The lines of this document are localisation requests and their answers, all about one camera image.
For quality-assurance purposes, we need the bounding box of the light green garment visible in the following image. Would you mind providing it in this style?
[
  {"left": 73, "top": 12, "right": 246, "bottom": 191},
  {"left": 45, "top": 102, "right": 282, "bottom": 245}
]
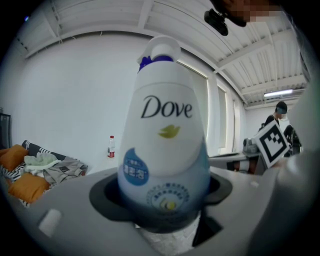
[{"left": 23, "top": 152, "right": 62, "bottom": 177}]

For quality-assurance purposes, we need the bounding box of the long ceiling tube light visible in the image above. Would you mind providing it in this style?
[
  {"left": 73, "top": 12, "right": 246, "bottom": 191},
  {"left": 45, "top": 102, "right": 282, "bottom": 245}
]
[{"left": 263, "top": 89, "right": 294, "bottom": 99}]

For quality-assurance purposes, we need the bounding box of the white spray bottle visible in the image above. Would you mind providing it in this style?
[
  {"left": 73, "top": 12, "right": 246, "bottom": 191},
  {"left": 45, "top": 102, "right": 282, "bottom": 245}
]
[{"left": 116, "top": 34, "right": 211, "bottom": 235}]

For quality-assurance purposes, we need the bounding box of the beige jacket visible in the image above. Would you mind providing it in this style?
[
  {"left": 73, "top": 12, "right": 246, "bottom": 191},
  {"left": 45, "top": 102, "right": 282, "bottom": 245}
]
[{"left": 42, "top": 157, "right": 89, "bottom": 188}]

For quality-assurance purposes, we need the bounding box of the black head camera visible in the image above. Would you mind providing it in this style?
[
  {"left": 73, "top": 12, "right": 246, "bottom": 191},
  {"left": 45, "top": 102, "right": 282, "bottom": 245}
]
[{"left": 203, "top": 8, "right": 230, "bottom": 37}]

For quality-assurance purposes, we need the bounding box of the wide gray roller blind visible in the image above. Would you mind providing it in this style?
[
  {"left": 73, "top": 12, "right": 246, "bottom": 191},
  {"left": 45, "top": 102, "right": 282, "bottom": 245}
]
[{"left": 174, "top": 59, "right": 210, "bottom": 153}]

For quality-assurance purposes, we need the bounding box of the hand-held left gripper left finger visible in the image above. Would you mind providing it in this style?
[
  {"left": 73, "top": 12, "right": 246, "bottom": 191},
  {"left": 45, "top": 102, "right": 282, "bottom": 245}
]
[{"left": 12, "top": 167, "right": 154, "bottom": 256}]

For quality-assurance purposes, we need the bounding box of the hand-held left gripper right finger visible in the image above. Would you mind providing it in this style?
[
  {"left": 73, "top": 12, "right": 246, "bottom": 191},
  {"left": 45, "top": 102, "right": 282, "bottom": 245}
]
[{"left": 192, "top": 166, "right": 265, "bottom": 256}]

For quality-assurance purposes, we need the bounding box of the person's head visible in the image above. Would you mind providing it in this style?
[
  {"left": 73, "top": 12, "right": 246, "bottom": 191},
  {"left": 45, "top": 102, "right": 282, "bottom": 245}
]
[{"left": 211, "top": 0, "right": 288, "bottom": 27}]

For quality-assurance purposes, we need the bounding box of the red label plastic bottle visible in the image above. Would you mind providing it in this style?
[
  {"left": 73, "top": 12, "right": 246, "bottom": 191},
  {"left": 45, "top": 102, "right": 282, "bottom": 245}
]
[{"left": 107, "top": 135, "right": 116, "bottom": 158}]

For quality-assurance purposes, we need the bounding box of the narrow gray roller blind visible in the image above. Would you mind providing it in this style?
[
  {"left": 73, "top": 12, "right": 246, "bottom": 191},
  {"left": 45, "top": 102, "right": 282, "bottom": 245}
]
[{"left": 216, "top": 84, "right": 228, "bottom": 151}]

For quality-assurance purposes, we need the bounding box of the orange sofa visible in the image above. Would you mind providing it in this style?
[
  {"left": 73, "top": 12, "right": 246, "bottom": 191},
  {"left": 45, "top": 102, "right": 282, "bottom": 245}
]
[{"left": 0, "top": 143, "right": 52, "bottom": 208}]

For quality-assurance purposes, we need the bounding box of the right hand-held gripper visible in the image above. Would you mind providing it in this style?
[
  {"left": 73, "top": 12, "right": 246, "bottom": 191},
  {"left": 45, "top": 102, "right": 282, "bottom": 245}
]
[{"left": 253, "top": 119, "right": 291, "bottom": 169}]

